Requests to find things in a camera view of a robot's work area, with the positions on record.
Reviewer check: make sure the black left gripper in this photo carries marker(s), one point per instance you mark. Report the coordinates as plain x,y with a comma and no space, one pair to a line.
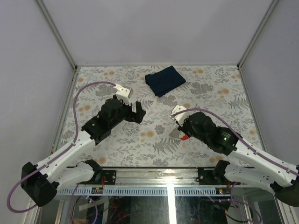
138,117

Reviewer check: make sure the steel key holder red handle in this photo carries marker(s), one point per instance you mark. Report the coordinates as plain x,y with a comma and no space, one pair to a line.
179,135

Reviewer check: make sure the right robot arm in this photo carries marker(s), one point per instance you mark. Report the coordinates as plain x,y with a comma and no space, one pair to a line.
266,172

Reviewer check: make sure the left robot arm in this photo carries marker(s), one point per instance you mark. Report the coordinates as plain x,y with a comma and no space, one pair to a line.
43,180

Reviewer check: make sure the folded dark blue cloth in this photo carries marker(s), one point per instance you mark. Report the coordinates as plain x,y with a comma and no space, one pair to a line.
164,81

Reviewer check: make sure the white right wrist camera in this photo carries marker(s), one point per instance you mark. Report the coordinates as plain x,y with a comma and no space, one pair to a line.
180,114

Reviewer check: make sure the aluminium table edge rail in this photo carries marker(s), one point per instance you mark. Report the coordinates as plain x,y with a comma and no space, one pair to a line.
156,177

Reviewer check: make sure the perforated cable duct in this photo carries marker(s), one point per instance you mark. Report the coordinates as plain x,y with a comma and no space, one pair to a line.
142,191

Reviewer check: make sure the left aluminium frame post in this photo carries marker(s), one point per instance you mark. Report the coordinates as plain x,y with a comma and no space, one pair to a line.
54,30

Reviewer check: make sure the aluminium frame post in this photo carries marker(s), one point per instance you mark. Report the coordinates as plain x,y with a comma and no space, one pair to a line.
270,10
54,30

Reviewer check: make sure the right aluminium frame post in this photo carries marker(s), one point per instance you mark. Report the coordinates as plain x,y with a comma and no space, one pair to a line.
270,10

